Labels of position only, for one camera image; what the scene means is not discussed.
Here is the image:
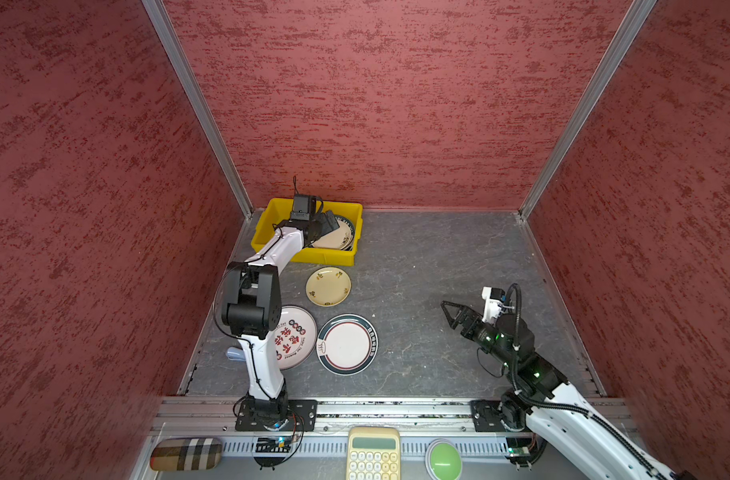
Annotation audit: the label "right green circuit board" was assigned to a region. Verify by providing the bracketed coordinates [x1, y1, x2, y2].
[506, 437, 537, 458]

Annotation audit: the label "white plate red characters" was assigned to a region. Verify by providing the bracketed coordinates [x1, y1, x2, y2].
[274, 305, 318, 370]

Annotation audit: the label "cream plate with black blotch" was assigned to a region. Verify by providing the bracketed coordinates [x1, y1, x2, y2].
[312, 215, 355, 250]

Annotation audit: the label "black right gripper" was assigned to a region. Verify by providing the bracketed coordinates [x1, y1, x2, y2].
[439, 302, 515, 370]

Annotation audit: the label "green circuit board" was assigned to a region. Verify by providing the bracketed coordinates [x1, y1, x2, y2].
[254, 437, 293, 455]
[506, 437, 537, 458]

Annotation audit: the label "black corrugated cable hose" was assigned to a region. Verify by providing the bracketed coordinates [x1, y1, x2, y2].
[502, 283, 672, 480]

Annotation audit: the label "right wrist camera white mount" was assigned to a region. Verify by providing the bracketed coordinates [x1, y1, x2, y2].
[482, 286, 509, 325]

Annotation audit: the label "silver left corner wall strip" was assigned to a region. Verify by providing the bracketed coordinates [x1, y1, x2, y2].
[142, 0, 255, 220]

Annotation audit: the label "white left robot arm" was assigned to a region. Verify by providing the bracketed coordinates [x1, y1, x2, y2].
[217, 194, 340, 428]

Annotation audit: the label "green banded HAO SHI plate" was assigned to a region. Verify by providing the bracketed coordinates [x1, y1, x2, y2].
[334, 215, 356, 251]

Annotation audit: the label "left green circuit board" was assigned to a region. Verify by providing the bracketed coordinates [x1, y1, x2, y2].
[254, 437, 293, 455]

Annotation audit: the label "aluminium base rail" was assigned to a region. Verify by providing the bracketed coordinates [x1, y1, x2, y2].
[150, 396, 519, 463]

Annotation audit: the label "light blue cup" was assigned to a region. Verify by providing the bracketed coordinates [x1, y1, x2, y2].
[226, 347, 246, 362]

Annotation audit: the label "plaid fabric pouch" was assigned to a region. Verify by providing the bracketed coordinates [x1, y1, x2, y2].
[149, 437, 224, 472]

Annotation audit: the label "small cream plate with calligraphy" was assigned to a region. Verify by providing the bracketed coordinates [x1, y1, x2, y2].
[305, 267, 352, 307]

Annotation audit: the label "yellow calculator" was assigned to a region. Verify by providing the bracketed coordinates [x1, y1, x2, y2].
[345, 426, 402, 480]

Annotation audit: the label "yellow plastic bin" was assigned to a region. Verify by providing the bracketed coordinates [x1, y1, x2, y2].
[251, 198, 364, 267]

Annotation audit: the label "green round push button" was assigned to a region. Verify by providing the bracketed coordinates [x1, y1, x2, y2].
[425, 439, 463, 480]

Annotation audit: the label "white plate green red rim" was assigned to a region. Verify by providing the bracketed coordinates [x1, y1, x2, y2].
[316, 314, 379, 376]

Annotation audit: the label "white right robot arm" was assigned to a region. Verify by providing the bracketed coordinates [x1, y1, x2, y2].
[441, 301, 695, 479]

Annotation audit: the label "silver right corner wall strip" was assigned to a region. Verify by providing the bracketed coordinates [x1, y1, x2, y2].
[519, 0, 657, 222]

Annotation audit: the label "silver corner wall strip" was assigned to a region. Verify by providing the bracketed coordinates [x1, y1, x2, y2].
[519, 0, 657, 222]
[142, 0, 255, 220]

